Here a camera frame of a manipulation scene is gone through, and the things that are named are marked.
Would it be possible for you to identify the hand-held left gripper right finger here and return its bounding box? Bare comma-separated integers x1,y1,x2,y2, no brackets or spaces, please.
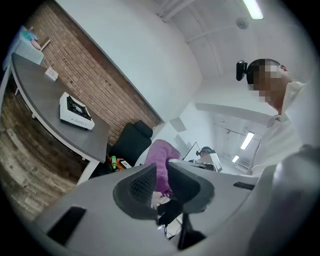
166,161,216,215

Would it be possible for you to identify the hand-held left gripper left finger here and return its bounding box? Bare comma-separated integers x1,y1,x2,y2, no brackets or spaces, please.
112,162,159,221

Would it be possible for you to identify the purple cloth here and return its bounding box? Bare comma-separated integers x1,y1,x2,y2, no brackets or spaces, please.
144,139,182,199

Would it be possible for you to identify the white portable gas stove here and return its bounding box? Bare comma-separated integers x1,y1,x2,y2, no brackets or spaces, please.
59,91,96,131

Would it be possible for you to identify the table with light blue tablecloth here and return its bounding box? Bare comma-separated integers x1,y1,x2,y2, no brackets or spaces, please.
2,24,45,66

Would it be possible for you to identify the black office chair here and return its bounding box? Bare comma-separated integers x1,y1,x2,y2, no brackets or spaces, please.
109,119,154,168

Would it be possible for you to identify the person's white shirt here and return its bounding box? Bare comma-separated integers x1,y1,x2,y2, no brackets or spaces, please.
249,79,320,181

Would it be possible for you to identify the person's head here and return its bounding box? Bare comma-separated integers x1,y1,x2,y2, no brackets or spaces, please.
247,58,293,111

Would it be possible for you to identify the white printed cardboard box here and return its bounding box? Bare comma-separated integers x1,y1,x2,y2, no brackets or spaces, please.
44,66,59,82

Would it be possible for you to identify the wooden board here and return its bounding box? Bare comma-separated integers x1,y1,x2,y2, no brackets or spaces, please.
39,38,52,52

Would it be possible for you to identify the round smoke detector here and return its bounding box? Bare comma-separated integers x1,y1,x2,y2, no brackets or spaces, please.
235,16,250,30

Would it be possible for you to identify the teal plate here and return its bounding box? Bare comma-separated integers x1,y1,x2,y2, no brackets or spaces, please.
23,31,38,42

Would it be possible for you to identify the black head-mounted camera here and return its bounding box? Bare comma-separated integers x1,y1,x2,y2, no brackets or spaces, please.
236,60,249,82

